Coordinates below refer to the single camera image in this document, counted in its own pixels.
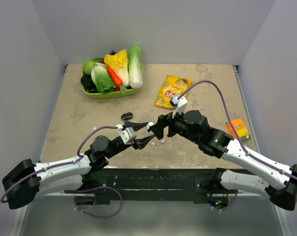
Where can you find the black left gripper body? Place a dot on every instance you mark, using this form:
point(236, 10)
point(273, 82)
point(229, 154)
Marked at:
point(133, 144)

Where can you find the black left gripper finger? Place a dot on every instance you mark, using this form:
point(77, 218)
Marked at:
point(141, 143)
point(135, 126)

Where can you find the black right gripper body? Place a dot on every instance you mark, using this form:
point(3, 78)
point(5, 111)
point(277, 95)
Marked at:
point(176, 125)

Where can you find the black earbud charging case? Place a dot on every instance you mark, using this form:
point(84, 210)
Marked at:
point(127, 116)

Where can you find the white earbud charging case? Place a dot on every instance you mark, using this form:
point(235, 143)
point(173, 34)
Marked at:
point(149, 124)

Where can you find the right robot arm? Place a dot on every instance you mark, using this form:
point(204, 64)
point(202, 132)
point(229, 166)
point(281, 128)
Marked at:
point(268, 178)

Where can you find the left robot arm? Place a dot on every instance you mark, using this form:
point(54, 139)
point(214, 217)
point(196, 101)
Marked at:
point(28, 180)

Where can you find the green vegetable basket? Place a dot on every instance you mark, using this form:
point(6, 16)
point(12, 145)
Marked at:
point(114, 94)

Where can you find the yellow chips bag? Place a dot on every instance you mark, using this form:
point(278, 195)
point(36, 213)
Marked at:
point(171, 87)

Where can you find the green leafy bok choy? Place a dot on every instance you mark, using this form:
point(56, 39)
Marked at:
point(102, 80)

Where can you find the orange toy carrot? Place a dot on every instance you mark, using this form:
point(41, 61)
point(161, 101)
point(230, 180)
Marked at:
point(116, 79)

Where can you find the orange juice carton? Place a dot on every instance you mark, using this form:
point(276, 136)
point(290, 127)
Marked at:
point(240, 128)

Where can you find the yellow white cabbage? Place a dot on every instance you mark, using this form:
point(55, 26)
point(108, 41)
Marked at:
point(119, 63)

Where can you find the black toy vegetable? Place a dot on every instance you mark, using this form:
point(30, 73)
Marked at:
point(88, 85)

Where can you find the green white napa cabbage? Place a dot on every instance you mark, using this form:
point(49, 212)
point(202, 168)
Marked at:
point(135, 67)

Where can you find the round green cabbage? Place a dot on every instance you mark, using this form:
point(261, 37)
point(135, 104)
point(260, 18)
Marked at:
point(88, 66)

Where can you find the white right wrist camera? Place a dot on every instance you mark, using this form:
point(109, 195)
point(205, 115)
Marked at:
point(179, 102)

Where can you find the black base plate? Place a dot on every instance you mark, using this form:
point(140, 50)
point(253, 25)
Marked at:
point(190, 185)

